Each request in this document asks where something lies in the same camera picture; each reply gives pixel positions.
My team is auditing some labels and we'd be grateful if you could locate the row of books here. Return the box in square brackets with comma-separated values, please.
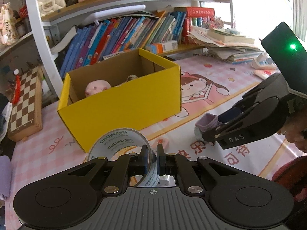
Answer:
[59, 11, 185, 78]

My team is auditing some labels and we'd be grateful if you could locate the purple kids smartwatch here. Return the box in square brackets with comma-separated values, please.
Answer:
[194, 113, 220, 144]

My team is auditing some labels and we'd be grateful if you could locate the red dictionary book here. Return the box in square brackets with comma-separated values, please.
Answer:
[178, 7, 215, 44]

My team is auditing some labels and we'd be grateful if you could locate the red plastic toy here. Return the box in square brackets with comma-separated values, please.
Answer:
[12, 69, 21, 104]

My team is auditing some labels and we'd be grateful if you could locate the white quilted handbag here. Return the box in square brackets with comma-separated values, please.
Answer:
[37, 0, 66, 17]

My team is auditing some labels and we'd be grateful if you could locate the stack of papers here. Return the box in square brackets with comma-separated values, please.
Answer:
[188, 26, 263, 64]

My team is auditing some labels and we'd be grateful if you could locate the yellow cardboard box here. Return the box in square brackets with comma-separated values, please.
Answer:
[57, 48, 181, 153]

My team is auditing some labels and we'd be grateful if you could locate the pile of clothes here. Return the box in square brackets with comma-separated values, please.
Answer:
[1, 94, 12, 202]

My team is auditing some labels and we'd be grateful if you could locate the pink plush pig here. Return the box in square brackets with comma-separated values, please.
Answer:
[85, 80, 111, 97]

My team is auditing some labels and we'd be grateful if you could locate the wooden chessboard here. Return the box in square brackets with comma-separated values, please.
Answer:
[7, 66, 43, 142]

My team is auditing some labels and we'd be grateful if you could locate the white bookshelf frame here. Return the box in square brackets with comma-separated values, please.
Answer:
[26, 0, 233, 97]

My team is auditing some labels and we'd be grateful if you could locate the person right hand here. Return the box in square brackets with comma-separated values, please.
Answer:
[277, 108, 306, 153]

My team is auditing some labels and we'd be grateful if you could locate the clear tape roll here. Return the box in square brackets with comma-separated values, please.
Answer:
[86, 127, 160, 188]

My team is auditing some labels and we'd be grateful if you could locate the orange white medicine box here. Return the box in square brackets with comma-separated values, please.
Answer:
[145, 40, 178, 54]

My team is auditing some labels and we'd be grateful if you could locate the white charger plug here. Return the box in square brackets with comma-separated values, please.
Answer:
[157, 176, 176, 187]

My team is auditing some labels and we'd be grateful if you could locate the pink cartoon table mat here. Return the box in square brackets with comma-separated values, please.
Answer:
[4, 54, 307, 230]

